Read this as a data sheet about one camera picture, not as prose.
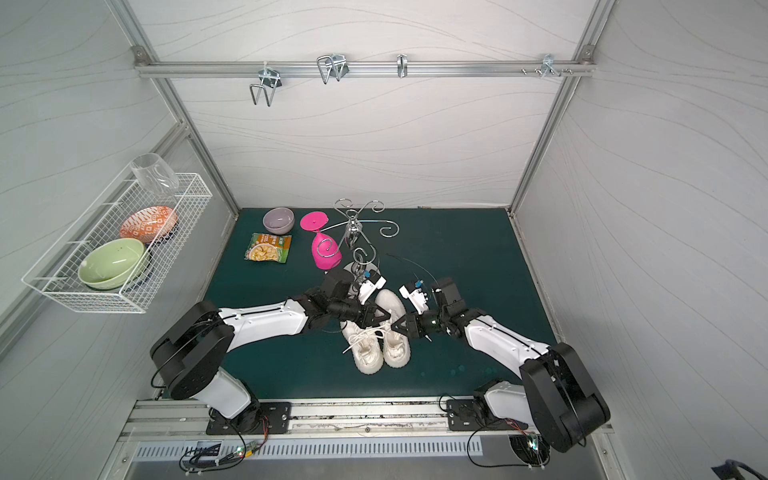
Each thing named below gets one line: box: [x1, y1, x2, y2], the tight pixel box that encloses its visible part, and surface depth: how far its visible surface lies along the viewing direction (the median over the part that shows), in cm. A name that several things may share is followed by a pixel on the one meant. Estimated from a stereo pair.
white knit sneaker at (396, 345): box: [375, 289, 411, 369], surface depth 82 cm
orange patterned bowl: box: [120, 206, 179, 243], surface depth 72 cm
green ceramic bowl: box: [78, 238, 151, 289], surface depth 62 cm
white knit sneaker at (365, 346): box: [340, 320, 384, 375], surface depth 82 cm
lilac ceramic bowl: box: [262, 207, 295, 235], surface depth 113 cm
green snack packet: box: [244, 233, 293, 264], surface depth 109 cm
